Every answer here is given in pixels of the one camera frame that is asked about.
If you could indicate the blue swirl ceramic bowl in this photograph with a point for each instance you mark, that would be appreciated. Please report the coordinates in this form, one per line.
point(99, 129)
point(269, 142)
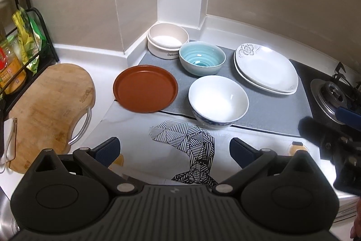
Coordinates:
point(201, 56)

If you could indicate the cream round container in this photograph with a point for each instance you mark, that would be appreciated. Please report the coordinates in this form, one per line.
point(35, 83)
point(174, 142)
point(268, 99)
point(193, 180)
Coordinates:
point(166, 51)

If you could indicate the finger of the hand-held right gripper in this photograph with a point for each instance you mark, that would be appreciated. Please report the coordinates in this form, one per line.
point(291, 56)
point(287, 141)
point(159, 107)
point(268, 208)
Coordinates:
point(313, 128)
point(348, 115)

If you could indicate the brown round plate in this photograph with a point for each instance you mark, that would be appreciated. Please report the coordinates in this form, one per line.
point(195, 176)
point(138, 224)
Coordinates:
point(143, 88)

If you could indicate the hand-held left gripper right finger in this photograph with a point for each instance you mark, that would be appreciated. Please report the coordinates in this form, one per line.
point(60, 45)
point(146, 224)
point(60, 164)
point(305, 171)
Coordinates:
point(239, 149)

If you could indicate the stainless steel sink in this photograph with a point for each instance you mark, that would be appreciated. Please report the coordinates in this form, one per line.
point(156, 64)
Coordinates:
point(5, 218)

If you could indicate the white sheet with geometric print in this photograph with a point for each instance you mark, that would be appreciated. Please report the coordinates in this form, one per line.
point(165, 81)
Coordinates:
point(160, 125)

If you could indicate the wooden cutting board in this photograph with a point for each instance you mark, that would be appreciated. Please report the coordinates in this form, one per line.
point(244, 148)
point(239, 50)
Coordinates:
point(50, 99)

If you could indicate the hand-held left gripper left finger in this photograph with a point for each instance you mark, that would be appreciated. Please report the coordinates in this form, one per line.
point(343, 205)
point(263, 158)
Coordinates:
point(108, 149)

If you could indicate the metal stove burner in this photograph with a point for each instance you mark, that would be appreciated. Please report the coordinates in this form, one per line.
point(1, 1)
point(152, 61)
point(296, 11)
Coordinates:
point(330, 91)

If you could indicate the person's right hand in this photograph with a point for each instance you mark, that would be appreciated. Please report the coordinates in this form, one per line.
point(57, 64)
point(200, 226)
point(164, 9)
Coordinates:
point(357, 218)

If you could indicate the white bowl with blue pattern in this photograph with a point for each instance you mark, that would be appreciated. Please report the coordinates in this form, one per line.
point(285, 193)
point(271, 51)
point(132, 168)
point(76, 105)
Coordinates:
point(217, 97)

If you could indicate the grey drying mat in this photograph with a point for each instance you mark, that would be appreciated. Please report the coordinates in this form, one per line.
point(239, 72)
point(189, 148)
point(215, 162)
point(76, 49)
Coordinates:
point(265, 111)

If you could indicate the yellow oil bottle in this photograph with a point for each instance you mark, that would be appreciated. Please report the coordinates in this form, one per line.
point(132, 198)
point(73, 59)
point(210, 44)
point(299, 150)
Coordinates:
point(11, 74)

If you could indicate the black pan support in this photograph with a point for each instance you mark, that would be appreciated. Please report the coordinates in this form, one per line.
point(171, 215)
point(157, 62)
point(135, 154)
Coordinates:
point(339, 70)

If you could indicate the gas stove burner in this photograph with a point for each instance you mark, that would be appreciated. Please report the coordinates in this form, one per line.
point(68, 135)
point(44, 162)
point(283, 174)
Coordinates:
point(303, 71)

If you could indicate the yellow green snack packet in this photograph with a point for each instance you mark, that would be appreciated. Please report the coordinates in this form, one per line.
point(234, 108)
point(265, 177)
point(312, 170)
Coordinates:
point(24, 32)

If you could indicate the small amber disc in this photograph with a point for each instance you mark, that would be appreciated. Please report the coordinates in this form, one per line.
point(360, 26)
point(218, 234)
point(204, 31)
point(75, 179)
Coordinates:
point(300, 148)
point(120, 160)

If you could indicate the white plastic board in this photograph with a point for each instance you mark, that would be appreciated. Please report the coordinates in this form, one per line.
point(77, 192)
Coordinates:
point(8, 139)

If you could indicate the white plain plate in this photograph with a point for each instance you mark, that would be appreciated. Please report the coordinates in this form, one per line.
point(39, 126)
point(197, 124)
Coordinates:
point(287, 92)

